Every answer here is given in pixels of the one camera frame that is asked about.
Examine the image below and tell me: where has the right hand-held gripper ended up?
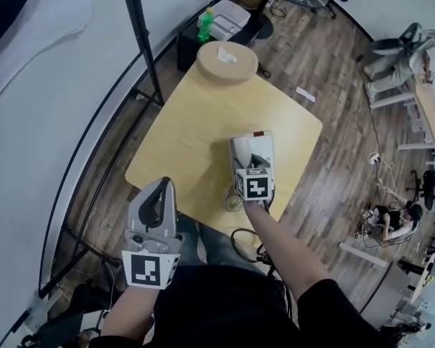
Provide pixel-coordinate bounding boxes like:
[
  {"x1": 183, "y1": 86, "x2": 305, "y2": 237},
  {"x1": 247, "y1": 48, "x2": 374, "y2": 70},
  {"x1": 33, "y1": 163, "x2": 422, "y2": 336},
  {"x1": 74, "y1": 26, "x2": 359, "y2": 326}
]
[{"x1": 231, "y1": 152, "x2": 277, "y2": 202}]

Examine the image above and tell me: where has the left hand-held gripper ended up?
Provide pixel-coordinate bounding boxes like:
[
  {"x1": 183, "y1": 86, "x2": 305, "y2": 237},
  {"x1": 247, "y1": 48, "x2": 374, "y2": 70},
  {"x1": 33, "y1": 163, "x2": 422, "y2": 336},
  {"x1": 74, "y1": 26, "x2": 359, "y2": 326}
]
[{"x1": 121, "y1": 176, "x2": 185, "y2": 290}]

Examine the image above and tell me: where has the person's left forearm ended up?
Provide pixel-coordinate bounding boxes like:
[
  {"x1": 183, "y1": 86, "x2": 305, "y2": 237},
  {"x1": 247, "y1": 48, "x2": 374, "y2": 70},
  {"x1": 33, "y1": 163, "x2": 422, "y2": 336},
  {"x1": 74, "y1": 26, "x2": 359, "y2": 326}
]
[{"x1": 99, "y1": 283, "x2": 157, "y2": 348}]

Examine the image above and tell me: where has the person's right forearm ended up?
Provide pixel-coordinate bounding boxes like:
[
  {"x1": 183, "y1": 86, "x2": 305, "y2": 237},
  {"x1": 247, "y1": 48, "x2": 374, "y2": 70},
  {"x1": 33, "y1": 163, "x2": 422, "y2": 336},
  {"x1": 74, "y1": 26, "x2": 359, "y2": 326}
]
[{"x1": 242, "y1": 198, "x2": 333, "y2": 299}]

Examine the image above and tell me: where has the white desk telephone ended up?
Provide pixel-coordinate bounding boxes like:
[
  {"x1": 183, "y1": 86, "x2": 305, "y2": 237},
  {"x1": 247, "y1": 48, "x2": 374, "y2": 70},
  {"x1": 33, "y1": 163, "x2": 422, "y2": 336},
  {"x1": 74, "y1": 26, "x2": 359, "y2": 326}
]
[{"x1": 228, "y1": 130, "x2": 277, "y2": 197}]

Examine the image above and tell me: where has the person's jeans leg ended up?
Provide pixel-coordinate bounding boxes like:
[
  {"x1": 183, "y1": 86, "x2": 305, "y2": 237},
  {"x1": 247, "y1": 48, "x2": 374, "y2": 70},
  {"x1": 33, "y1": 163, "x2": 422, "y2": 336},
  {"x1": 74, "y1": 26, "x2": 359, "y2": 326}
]
[{"x1": 196, "y1": 221, "x2": 270, "y2": 277}]

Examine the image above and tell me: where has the white paper strip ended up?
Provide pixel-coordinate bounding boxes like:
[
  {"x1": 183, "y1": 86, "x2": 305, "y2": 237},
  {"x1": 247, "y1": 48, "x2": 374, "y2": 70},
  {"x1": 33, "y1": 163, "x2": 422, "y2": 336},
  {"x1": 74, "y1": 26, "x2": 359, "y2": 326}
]
[{"x1": 295, "y1": 86, "x2": 317, "y2": 104}]

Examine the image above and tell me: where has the round tan tissue box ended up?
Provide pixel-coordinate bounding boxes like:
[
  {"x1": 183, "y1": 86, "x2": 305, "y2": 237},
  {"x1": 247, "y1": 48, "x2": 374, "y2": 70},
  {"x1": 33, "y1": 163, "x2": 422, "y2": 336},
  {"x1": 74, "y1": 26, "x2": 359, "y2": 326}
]
[{"x1": 196, "y1": 41, "x2": 259, "y2": 86}]

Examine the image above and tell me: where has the person's black shirt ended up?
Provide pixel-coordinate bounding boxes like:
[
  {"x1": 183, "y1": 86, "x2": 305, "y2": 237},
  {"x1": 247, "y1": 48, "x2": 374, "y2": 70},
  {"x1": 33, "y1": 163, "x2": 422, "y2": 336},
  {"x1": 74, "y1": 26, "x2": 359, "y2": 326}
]
[{"x1": 139, "y1": 261, "x2": 389, "y2": 348}]

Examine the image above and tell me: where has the black low cabinet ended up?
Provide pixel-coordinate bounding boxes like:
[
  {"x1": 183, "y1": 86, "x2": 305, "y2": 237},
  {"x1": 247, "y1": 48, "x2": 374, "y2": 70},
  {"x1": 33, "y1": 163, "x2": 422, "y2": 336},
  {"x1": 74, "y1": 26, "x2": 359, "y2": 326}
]
[{"x1": 175, "y1": 0, "x2": 273, "y2": 74}]

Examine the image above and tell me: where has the green plastic bottle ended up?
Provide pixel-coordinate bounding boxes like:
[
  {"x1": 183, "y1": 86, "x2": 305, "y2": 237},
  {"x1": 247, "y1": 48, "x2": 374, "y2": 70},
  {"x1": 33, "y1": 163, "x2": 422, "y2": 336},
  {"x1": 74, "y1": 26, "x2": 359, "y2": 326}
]
[{"x1": 196, "y1": 7, "x2": 216, "y2": 46}]

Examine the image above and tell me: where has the large white board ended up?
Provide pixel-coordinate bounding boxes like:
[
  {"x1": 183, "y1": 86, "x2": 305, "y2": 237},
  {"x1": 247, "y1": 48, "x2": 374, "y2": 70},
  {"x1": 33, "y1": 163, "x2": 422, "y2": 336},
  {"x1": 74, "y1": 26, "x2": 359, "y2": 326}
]
[{"x1": 0, "y1": 0, "x2": 218, "y2": 348}]

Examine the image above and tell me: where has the white plastic bin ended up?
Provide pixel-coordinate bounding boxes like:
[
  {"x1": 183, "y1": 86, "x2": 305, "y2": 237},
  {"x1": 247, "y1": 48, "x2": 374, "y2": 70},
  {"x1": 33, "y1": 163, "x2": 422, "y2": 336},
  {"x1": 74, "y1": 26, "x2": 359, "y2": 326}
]
[{"x1": 211, "y1": 0, "x2": 252, "y2": 41}]

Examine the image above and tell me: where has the black board stand pole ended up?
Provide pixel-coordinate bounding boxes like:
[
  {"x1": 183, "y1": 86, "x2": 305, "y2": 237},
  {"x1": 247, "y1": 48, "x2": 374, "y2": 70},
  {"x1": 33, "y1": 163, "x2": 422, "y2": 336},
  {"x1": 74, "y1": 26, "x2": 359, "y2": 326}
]
[{"x1": 118, "y1": 0, "x2": 166, "y2": 107}]

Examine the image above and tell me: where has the black swivel chair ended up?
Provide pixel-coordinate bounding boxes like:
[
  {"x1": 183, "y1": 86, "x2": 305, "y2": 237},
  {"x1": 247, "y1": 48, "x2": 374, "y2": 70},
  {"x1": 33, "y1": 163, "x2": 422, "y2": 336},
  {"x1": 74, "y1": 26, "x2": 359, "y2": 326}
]
[{"x1": 406, "y1": 167, "x2": 435, "y2": 218}]

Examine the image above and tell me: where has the wooden desk with white legs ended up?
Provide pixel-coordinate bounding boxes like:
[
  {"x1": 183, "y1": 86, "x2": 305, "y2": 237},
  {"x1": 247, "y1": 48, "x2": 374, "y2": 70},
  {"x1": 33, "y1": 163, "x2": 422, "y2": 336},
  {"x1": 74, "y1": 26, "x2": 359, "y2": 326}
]
[{"x1": 368, "y1": 73, "x2": 435, "y2": 152}]

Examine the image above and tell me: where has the black board eraser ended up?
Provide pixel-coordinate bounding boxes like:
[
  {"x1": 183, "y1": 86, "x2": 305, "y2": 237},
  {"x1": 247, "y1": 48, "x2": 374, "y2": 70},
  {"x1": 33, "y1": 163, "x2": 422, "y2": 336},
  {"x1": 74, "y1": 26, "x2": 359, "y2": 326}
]
[{"x1": 0, "y1": 0, "x2": 34, "y2": 62}]

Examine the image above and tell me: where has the black looped cable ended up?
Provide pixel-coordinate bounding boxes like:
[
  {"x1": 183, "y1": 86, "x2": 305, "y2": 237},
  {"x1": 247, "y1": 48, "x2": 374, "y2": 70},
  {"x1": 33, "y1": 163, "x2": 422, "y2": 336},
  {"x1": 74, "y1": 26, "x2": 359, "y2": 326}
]
[{"x1": 230, "y1": 227, "x2": 289, "y2": 281}]

